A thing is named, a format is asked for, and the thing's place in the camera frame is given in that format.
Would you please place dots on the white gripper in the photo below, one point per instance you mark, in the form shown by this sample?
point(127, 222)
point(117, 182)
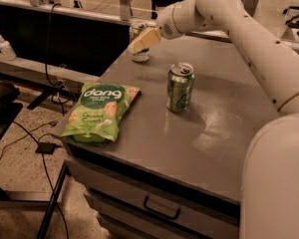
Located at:
point(165, 23)

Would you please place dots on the white 7up can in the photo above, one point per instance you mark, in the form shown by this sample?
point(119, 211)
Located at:
point(135, 30)

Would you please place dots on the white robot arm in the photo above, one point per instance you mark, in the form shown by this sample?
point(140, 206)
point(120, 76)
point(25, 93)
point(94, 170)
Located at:
point(270, 178)

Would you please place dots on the green soda can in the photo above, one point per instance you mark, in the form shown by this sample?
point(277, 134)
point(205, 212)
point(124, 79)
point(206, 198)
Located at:
point(180, 80)

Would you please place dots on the green dang chips bag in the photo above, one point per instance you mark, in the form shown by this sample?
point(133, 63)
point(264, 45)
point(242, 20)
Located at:
point(96, 117)

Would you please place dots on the clear sanitizer bottle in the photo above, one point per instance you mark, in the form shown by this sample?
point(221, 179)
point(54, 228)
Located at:
point(6, 49)

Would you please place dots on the black power adapter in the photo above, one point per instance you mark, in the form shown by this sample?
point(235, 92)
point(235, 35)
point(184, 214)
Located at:
point(46, 148)

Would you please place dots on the metal glass bracket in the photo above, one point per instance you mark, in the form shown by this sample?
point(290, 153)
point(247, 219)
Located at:
point(125, 10)
point(250, 6)

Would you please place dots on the grey drawer with black handle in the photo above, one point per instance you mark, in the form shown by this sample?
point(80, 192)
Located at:
point(128, 203)

